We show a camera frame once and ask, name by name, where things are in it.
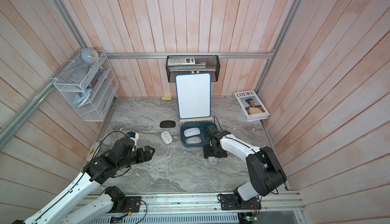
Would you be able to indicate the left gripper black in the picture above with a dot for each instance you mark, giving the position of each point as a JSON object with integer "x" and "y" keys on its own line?
{"x": 148, "y": 156}

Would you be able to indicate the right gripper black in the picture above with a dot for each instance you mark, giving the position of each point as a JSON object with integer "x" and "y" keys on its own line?
{"x": 207, "y": 152}

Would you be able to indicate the black mesh wall basket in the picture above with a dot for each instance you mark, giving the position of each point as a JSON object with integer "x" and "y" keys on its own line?
{"x": 204, "y": 64}

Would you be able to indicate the teal storage box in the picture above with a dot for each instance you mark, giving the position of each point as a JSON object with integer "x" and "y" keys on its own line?
{"x": 201, "y": 125}

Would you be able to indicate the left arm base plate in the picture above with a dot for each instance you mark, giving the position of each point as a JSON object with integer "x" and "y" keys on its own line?
{"x": 121, "y": 202}

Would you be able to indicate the light grey mouse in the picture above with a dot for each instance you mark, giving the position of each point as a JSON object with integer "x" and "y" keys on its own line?
{"x": 213, "y": 161}

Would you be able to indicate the white item in rack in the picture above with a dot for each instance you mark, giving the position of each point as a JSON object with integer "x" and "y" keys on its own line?
{"x": 81, "y": 98}

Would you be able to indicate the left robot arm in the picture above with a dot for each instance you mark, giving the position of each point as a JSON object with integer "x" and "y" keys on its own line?
{"x": 123, "y": 154}

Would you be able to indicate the slim white mouse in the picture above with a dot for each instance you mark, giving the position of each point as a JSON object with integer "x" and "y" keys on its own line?
{"x": 190, "y": 132}

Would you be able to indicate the flat black mouse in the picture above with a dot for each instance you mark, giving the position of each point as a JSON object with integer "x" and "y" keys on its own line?
{"x": 167, "y": 124}

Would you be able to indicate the white tape roll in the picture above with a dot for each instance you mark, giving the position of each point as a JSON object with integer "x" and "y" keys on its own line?
{"x": 94, "y": 149}

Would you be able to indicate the white mouse with logo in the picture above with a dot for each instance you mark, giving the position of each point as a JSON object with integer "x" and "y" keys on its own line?
{"x": 166, "y": 137}

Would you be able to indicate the blue framed whiteboard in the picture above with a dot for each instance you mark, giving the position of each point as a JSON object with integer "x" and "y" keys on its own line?
{"x": 193, "y": 95}

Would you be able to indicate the Loewe book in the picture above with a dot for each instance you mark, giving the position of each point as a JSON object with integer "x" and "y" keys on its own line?
{"x": 251, "y": 106}

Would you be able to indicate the yellow sticky note pad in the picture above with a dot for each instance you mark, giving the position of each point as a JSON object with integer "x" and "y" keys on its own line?
{"x": 166, "y": 98}

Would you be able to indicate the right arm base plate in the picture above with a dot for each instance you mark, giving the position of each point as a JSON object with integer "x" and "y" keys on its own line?
{"x": 234, "y": 202}

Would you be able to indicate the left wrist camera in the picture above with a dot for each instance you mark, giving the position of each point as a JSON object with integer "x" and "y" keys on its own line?
{"x": 133, "y": 136}

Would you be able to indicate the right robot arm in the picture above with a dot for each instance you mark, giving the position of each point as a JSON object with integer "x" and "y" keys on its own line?
{"x": 266, "y": 174}

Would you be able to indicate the green circuit board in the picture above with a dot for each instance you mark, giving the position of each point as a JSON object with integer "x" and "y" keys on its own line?
{"x": 246, "y": 218}

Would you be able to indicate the aluminium front rail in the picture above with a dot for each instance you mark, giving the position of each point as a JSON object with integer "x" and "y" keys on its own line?
{"x": 175, "y": 203}

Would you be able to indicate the white calculator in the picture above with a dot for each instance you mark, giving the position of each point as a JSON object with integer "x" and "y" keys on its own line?
{"x": 181, "y": 61}

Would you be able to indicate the white wire shelf rack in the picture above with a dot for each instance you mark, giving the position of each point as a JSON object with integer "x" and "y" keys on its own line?
{"x": 78, "y": 76}

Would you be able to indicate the silver mouse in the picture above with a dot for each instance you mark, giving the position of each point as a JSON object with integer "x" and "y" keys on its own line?
{"x": 193, "y": 140}

